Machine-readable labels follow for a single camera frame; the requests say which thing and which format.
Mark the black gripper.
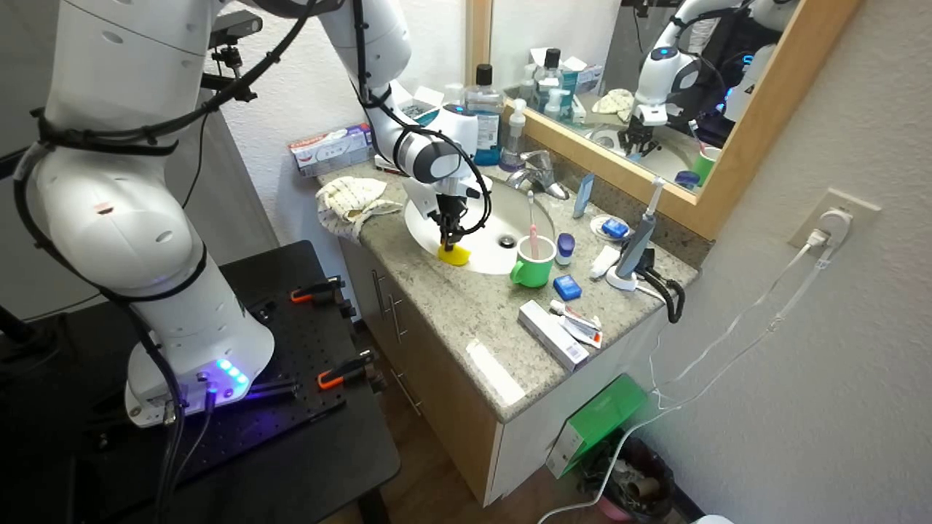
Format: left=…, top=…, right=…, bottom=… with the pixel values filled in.
left=432, top=192, right=475, bottom=253

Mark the yellow rubber duck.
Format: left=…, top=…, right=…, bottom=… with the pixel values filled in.
left=435, top=242, right=475, bottom=271

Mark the white oval sink basin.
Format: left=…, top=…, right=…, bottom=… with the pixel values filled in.
left=403, top=179, right=560, bottom=278

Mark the green mug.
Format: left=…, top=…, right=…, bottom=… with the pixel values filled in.
left=506, top=234, right=560, bottom=291

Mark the chrome faucet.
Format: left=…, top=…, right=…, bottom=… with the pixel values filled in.
left=506, top=150, right=570, bottom=202

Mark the white cloth bag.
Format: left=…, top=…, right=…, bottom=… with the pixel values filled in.
left=315, top=172, right=406, bottom=242

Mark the clear soap pump bottle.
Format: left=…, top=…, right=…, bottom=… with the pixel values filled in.
left=499, top=96, right=531, bottom=172

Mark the blue white mask box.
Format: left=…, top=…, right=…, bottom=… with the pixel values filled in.
left=403, top=84, right=483, bottom=157

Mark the blue mouthwash bottle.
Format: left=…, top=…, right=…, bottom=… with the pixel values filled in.
left=462, top=61, right=506, bottom=169

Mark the blue floss container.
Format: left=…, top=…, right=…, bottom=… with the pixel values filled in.
left=550, top=274, right=585, bottom=303

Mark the white toothpaste box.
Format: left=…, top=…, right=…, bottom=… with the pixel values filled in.
left=515, top=301, right=595, bottom=374

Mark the blue standing tube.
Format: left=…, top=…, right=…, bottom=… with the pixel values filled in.
left=573, top=172, right=596, bottom=223

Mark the white red toothpaste tube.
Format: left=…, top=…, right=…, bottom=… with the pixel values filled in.
left=547, top=301, right=601, bottom=332

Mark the orange black clamp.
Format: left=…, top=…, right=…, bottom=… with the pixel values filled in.
left=315, top=346, right=375, bottom=393
left=289, top=274, right=347, bottom=309

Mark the wooden vanity cabinet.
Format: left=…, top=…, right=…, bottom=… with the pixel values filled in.
left=339, top=164, right=703, bottom=508

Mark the white wipes pack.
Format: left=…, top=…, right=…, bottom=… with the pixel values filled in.
left=289, top=122, right=375, bottom=180

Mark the blue round container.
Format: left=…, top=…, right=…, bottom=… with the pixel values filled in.
left=601, top=217, right=636, bottom=246

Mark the electric toothbrush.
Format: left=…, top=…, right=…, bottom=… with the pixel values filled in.
left=605, top=179, right=673, bottom=295

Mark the green box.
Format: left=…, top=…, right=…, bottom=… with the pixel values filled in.
left=557, top=374, right=652, bottom=479

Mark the black robot cart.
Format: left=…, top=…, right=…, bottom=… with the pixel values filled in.
left=0, top=240, right=403, bottom=524

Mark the wood framed mirror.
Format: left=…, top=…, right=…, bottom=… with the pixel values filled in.
left=462, top=0, right=863, bottom=242

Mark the black charger cable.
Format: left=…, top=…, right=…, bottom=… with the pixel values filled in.
left=639, top=246, right=691, bottom=327

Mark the white power cable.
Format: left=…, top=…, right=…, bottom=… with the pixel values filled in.
left=535, top=217, right=857, bottom=524

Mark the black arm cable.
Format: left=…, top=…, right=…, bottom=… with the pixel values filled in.
left=12, top=0, right=491, bottom=242

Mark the white wall outlet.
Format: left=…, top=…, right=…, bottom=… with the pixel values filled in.
left=787, top=188, right=886, bottom=260

